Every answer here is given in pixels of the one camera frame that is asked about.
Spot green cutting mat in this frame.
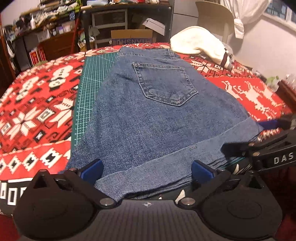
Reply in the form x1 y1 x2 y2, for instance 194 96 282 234
71 51 118 150

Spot blue denim jeans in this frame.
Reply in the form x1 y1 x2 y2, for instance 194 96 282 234
67 47 262 201

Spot white knotted curtain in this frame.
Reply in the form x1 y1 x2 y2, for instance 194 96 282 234
220 0 271 39

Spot wooden chair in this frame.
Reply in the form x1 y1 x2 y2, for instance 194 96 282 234
195 1 234 43

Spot white folded garment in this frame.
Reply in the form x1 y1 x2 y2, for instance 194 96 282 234
170 26 234 70

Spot black metal shelf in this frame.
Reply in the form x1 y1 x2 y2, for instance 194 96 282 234
81 3 173 50

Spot brown cardboard box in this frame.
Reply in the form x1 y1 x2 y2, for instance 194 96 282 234
111 29 153 46

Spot red patterned blanket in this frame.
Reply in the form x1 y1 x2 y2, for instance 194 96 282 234
1 46 290 216

